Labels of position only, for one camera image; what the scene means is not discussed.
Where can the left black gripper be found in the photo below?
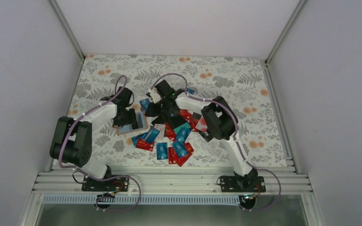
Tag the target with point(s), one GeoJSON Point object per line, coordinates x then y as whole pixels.
{"type": "Point", "coordinates": [131, 120]}

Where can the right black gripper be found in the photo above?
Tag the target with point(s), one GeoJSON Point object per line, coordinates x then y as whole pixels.
{"type": "Point", "coordinates": [154, 112]}

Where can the tan leather card holder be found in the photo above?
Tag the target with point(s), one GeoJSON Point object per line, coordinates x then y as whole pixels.
{"type": "Point", "coordinates": [141, 123]}

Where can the teal striped card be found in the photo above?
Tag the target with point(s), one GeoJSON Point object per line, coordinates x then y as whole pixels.
{"type": "Point", "coordinates": [185, 125]}

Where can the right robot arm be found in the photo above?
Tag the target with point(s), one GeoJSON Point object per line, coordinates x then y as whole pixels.
{"type": "Point", "coordinates": [221, 124]}

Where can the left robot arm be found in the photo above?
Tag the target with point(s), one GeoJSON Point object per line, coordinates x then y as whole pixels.
{"type": "Point", "coordinates": [72, 140]}

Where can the white floral card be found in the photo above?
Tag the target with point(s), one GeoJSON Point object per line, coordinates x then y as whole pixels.
{"type": "Point", "coordinates": [161, 129]}

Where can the blue card far left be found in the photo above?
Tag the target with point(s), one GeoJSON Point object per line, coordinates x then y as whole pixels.
{"type": "Point", "coordinates": [145, 103]}

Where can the blue card lower left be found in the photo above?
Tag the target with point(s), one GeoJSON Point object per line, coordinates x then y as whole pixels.
{"type": "Point", "coordinates": [148, 136]}

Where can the blue card top right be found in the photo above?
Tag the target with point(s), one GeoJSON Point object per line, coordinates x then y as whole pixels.
{"type": "Point", "coordinates": [190, 91]}

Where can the red card bottom left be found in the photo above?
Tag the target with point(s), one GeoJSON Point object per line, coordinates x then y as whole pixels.
{"type": "Point", "coordinates": [144, 145]}

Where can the red card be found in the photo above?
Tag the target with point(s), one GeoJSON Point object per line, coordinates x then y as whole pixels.
{"type": "Point", "coordinates": [180, 161]}
{"type": "Point", "coordinates": [144, 145]}

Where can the blue logo card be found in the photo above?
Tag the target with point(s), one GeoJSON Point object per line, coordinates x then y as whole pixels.
{"type": "Point", "coordinates": [180, 149]}

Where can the red card bottom centre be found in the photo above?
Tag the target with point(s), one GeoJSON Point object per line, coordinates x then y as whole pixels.
{"type": "Point", "coordinates": [180, 161]}

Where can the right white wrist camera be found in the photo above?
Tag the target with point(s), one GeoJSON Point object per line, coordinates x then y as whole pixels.
{"type": "Point", "coordinates": [154, 95]}

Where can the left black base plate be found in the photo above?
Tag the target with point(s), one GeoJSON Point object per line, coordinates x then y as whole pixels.
{"type": "Point", "coordinates": [115, 185]}

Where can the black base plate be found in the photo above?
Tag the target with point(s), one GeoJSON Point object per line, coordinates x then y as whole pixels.
{"type": "Point", "coordinates": [115, 185]}
{"type": "Point", "coordinates": [232, 184]}

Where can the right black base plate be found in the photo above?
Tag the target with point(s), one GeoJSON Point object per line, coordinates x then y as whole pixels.
{"type": "Point", "coordinates": [232, 184]}

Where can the aluminium rail frame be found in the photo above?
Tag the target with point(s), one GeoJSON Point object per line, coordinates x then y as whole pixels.
{"type": "Point", "coordinates": [176, 180]}

